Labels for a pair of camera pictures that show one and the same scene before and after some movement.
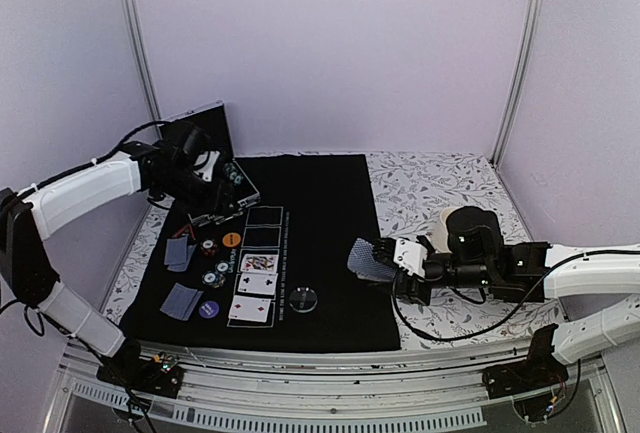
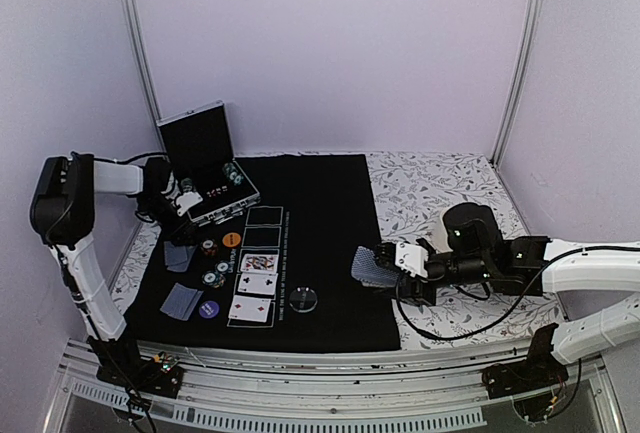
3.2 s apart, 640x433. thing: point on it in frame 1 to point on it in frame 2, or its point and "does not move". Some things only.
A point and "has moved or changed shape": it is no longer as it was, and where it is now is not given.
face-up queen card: (260, 263) does not move
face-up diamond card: (249, 308) does not move
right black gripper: (413, 293) does not move
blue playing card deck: (363, 261) has moved or changed shape
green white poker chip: (222, 267) does not move
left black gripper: (214, 195) to (174, 233)
